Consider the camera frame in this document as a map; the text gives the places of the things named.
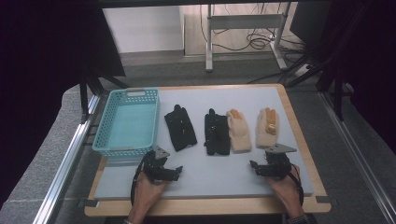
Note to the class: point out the teal plastic basket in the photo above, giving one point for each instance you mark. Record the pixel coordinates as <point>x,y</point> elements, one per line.
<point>130,126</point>

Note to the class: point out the white metal stand frame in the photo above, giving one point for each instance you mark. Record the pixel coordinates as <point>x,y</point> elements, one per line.
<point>246,21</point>

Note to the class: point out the dark curtain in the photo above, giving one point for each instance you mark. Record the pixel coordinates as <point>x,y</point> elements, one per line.
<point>43,77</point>
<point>370,62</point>

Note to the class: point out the aluminium rail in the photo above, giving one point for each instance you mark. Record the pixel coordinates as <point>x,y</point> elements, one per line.
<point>67,161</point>
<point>358,158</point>

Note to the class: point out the person's right hand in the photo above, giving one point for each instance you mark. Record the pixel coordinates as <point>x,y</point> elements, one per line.
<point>285,191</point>

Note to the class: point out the grey foam mat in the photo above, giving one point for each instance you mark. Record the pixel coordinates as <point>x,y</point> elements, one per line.
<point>202,180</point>

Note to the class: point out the beige glove with orange fingers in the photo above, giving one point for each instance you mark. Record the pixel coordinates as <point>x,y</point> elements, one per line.
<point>266,130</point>
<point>239,132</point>

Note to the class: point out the white power strip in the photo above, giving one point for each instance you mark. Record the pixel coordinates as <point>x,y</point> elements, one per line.
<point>302,70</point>

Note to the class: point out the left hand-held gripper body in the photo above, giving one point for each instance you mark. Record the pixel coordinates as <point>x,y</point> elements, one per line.
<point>157,168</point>

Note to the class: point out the black tape strip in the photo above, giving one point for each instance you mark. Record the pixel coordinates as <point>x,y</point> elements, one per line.
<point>88,203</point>
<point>323,199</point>

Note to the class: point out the black glove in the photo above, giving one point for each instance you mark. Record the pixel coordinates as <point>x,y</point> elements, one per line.
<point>217,133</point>
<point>180,129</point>

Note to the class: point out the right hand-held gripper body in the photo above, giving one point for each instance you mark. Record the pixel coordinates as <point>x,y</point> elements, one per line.
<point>276,163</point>

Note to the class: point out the person's left hand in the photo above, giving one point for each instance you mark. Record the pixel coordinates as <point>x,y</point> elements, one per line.
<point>148,194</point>

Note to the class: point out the black tripod legs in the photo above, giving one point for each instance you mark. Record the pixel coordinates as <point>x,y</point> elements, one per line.
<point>90,84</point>

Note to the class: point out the black stand legs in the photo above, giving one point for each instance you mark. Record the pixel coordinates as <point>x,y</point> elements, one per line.
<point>327,74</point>

